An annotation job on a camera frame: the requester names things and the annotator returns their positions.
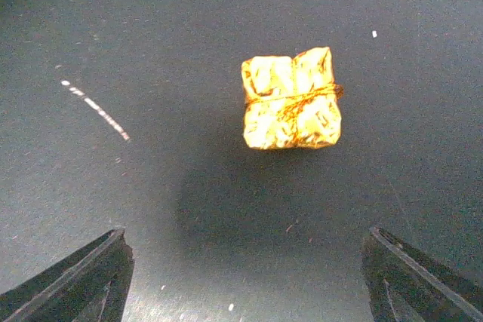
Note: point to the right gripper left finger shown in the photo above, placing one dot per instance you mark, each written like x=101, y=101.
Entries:
x=91, y=284

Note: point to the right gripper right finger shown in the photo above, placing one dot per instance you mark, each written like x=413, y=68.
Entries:
x=405, y=284

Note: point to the gold gift box ornament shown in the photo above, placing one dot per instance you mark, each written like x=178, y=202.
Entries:
x=291, y=102

